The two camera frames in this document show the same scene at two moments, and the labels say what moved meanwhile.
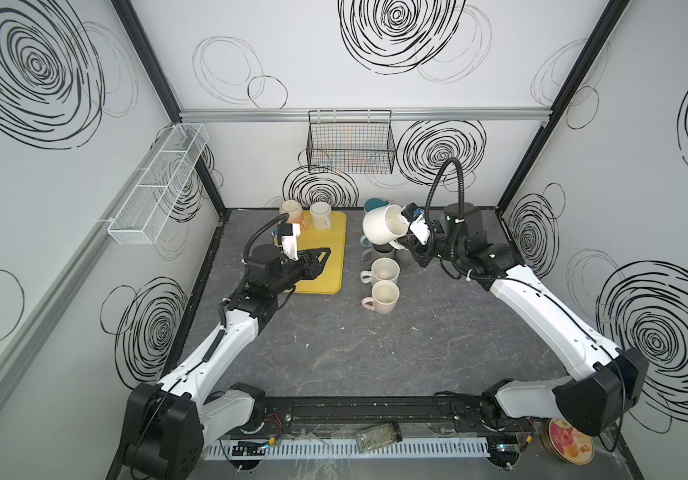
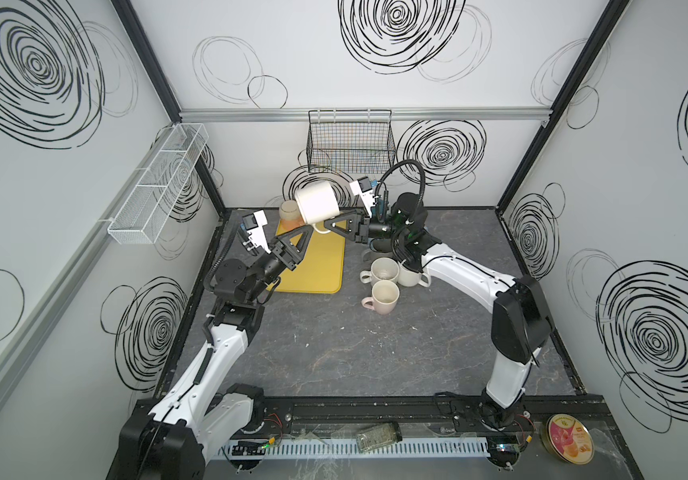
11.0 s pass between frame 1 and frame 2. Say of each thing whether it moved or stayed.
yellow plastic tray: stayed
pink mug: stayed
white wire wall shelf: stayed
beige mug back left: stayed
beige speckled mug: stayed
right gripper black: moved
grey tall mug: stayed
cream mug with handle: moved
